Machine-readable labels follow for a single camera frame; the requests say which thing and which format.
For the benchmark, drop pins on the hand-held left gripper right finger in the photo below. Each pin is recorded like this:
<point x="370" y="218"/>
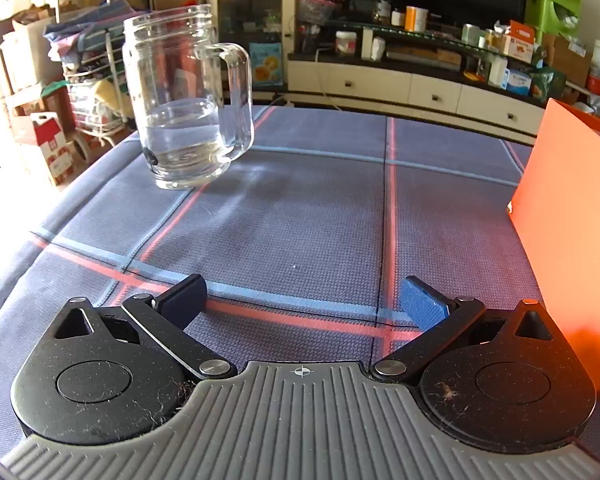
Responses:
<point x="422" y="305"/>

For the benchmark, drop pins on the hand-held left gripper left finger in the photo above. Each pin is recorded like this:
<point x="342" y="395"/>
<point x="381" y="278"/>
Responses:
<point x="182" y="300"/>

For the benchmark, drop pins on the orange storage box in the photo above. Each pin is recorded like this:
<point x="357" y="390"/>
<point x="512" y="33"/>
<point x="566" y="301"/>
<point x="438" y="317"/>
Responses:
<point x="570" y="235"/>

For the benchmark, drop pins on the blue checked tablecloth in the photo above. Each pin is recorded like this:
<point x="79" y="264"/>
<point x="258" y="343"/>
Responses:
<point x="290" y="210"/>

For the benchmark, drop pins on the clear glass jar mug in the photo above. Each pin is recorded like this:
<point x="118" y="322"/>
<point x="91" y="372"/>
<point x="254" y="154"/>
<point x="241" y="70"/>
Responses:
<point x="180" y="125"/>

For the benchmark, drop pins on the red house print carton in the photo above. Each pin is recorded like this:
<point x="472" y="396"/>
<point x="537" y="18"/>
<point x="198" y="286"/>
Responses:
<point x="45" y="145"/>

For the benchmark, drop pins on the cream television stand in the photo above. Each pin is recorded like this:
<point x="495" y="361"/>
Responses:
<point x="380" y="85"/>

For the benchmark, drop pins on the blue and white box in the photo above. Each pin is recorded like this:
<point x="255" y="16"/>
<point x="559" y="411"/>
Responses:
<point x="519" y="81"/>

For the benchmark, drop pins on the blue snack bag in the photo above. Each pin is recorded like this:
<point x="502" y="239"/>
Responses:
<point x="267" y="65"/>

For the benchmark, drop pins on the green snack bag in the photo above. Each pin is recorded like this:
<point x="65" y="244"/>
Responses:
<point x="547" y="85"/>

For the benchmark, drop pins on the white lidded jar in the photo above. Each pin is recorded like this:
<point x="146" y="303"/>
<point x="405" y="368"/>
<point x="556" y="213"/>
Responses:
<point x="345" y="44"/>

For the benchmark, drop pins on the orange and white carton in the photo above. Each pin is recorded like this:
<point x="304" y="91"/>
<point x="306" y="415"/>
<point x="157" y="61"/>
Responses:
<point x="523" y="42"/>

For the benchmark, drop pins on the glass door cabinet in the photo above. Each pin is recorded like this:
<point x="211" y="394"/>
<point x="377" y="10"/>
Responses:
<point x="250" y="20"/>

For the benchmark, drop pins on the plain cardboard box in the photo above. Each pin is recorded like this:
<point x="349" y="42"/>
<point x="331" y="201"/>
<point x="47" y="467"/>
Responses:
<point x="25" y="55"/>

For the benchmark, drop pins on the pink plastic basket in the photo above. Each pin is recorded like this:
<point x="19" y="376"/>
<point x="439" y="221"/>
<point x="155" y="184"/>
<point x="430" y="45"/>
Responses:
<point x="316" y="9"/>

